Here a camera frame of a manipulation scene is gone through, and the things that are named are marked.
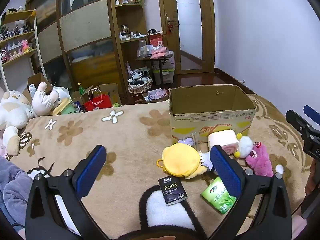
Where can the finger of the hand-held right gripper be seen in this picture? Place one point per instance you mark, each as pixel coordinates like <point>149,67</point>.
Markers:
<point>312,113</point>
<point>297,121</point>

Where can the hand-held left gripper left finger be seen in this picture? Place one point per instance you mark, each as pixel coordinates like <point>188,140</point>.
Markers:
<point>91,172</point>

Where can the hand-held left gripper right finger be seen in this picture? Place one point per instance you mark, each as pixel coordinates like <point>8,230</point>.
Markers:
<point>226,170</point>

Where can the purple haired plush doll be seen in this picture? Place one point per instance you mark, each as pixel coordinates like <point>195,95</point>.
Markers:
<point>205,159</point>

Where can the green tissue packet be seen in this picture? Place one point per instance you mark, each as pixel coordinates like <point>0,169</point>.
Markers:
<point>217,197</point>

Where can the white fluffy plush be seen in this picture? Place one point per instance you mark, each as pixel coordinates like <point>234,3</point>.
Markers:
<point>243,146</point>

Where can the pink white cake plush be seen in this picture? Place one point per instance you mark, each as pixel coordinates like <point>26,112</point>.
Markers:
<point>222,137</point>

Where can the pink bear plush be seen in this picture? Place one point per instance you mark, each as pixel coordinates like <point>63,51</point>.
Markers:
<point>260,161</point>

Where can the yellow round plush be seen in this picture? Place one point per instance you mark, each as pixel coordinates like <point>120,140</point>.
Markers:
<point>180,161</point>

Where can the black tissue packet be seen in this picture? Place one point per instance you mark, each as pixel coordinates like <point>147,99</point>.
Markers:
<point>172,190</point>

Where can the person's right forearm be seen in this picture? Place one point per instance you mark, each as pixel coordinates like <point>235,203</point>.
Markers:
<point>300,226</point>

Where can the person's right hand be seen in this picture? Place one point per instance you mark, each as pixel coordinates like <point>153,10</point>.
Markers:
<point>311,177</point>

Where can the brown floral blanket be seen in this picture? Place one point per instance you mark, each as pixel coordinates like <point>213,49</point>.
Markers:
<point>125,135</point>

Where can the red paper bag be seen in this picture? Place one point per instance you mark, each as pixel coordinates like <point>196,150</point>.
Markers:
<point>98,103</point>

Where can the green yellow plush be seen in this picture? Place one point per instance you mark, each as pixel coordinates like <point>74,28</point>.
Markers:
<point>63,106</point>

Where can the person's grey clothing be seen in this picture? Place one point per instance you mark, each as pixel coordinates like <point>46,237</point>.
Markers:
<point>13,187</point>

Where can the brown cardboard box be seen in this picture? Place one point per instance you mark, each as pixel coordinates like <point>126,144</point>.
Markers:
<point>111,92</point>
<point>37,78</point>

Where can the green bottle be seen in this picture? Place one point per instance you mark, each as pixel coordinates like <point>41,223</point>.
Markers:
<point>81,88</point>

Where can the white plush doll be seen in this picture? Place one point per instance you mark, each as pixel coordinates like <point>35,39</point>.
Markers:
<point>43,98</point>

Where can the wicker basket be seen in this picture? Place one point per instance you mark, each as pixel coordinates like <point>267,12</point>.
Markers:
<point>140,87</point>

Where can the cream cat plush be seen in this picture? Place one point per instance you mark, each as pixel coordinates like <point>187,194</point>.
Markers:
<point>12,112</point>

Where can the pile of striped socks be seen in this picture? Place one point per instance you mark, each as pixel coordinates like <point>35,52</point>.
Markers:
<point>140,75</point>

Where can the clear storage bin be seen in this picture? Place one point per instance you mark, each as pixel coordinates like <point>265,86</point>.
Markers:
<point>167,76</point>

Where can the small black table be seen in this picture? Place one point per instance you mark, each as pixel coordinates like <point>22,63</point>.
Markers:
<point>156,60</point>

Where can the clear plastic jar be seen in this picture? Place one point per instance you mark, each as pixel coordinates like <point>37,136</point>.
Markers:
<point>142,50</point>

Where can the pink packets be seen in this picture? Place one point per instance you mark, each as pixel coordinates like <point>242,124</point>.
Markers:
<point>158,51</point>

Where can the yellow display shelf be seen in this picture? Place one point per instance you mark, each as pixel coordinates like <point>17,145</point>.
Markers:
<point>18,55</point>

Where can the wooden wardrobe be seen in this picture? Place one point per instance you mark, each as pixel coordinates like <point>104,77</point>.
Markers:
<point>87,30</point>

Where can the wooden door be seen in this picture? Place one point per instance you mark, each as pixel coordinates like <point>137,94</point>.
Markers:
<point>187,25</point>

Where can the red box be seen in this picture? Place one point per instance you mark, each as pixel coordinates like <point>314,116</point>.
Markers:
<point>155,40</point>

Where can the rows of small figurines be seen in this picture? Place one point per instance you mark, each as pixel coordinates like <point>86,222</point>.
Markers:
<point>13,46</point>

